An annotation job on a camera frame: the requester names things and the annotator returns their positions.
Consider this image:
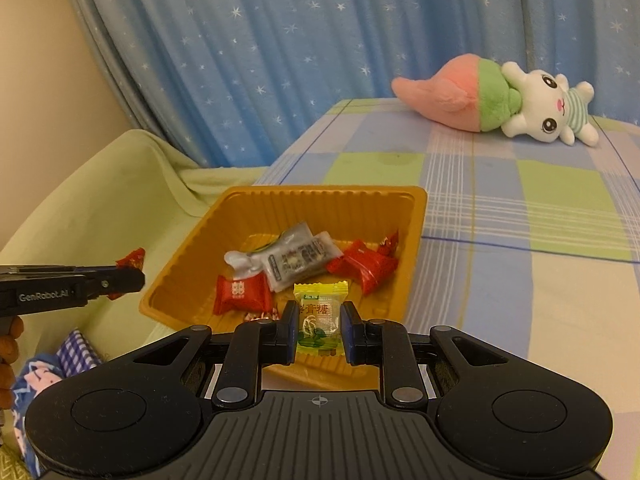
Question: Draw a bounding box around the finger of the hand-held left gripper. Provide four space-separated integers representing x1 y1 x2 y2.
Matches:
75 266 146 295
82 287 124 303

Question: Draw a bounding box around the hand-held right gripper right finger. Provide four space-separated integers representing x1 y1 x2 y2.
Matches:
340 300 503 409

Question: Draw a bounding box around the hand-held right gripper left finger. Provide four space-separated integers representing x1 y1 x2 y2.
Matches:
132 300 297 411

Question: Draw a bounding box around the yellow green candy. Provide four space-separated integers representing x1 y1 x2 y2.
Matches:
292 281 349 358

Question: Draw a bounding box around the red white print candy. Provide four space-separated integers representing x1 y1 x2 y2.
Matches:
214 274 273 316

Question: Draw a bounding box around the grey dark print snack packet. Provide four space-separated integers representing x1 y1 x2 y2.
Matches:
252 220 345 293

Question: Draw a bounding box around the large red candy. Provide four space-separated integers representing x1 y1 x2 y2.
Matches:
327 230 400 297

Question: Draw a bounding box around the orange plastic tray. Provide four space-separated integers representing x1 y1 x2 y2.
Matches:
138 185 428 392

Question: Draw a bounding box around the person's left hand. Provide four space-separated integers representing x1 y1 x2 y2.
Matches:
0 316 25 397

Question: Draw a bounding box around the blue checked cloth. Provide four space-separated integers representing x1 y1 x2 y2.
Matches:
54 329 104 373

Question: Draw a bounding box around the light green cloth cover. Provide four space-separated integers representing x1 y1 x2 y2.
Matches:
0 130 267 361

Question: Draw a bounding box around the blue patterned garment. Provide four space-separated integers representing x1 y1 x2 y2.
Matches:
10 357 67 477

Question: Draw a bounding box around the blue star print curtain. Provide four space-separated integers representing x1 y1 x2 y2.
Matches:
60 0 640 168

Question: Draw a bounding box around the white rabbit carrot plush toy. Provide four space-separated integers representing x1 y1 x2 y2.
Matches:
391 55 599 148

